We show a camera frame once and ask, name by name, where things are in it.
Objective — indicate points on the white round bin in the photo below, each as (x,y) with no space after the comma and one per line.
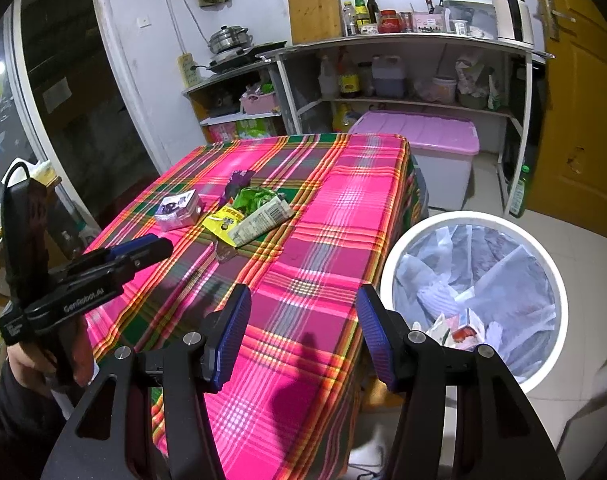
(483,219)

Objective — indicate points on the crumpled plastic bags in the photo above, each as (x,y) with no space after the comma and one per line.
(473,80)

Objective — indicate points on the yellow-label bottle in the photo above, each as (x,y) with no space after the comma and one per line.
(348,80)

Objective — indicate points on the green wrapper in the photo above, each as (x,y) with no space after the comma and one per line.
(256,197)

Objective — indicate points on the red white drink carton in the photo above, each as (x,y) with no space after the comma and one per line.
(463,332)

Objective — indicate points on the purple snack packet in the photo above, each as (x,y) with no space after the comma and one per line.
(238,182)

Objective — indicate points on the glass sliding door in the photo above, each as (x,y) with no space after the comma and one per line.
(83,85)

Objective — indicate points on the pink knife holder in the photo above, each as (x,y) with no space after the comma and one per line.
(431,22)

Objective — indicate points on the yellow wooden door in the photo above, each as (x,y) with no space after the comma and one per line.
(583,110)

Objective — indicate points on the yellow cooking oil bottle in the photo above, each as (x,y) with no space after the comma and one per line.
(344,119)

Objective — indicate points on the red jar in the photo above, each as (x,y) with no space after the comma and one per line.
(389,21)

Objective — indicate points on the white foam fruit net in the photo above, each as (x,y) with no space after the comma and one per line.
(433,297)

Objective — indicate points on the pale yellow block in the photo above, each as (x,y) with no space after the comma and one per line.
(43,172)

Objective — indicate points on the green glass bottle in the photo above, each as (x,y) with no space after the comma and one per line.
(518,195)

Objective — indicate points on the brown snack wrapper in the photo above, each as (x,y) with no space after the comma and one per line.
(226,252)

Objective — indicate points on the person's left forearm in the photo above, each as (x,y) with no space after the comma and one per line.
(18,420)

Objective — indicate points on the black tall appliance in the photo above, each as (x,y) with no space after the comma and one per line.
(523,125)

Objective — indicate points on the pink-lidded storage box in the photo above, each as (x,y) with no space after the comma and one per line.
(413,130)

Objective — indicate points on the purple liquid jug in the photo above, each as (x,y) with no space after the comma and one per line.
(389,79)

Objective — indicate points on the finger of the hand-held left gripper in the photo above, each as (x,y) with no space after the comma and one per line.
(128,246)
(143,255)

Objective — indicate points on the dark sauce bottle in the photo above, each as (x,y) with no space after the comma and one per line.
(373,9)

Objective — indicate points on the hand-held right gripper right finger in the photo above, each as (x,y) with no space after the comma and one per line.
(376,340)

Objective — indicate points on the brown bottle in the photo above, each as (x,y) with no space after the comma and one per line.
(366,81)

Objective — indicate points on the pink basket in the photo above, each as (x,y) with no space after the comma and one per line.
(258,103)

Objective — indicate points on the green package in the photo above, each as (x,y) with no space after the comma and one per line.
(257,128)

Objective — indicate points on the translucent bin liner bag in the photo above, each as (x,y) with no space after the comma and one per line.
(508,270)

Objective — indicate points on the wooden cutting board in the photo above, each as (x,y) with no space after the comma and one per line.
(316,10)

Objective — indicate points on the steel steamer pot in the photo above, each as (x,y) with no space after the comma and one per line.
(228,40)

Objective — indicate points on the small shelf unit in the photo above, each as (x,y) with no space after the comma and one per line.
(208,85)

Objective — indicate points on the clear plastic container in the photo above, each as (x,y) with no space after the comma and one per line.
(476,12)

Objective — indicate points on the pink package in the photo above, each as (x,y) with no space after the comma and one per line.
(223,133)

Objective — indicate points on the green oil bottle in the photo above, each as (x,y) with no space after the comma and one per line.
(360,10)

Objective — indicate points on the clear plastic bottle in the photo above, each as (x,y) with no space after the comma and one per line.
(350,21)

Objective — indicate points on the large steel shelf rack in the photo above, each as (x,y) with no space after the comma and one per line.
(408,37)

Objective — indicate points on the white black electric kettle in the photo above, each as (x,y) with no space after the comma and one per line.
(508,15)

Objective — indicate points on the white wall switch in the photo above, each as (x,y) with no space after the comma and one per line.
(144,22)

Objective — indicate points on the glass jar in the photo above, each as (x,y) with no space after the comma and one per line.
(407,22)

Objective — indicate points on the pink plaid tablecloth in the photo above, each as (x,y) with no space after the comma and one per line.
(308,235)

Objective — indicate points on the small white cup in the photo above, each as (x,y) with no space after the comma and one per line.
(458,28)

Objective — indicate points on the white plastic bottle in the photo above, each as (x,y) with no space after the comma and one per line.
(328,82)

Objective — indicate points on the black induction cooker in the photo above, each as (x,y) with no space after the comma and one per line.
(238,62)

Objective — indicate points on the yellow snack packet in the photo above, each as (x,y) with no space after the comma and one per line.
(223,222)

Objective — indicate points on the person's left hand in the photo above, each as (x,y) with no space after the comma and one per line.
(20,357)

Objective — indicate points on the purple white milk carton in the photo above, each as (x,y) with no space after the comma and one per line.
(176,210)

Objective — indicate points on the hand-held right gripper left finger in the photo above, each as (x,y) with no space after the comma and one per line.
(231,340)

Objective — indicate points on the yellowed power strip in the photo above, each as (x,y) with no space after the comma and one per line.
(188,70)

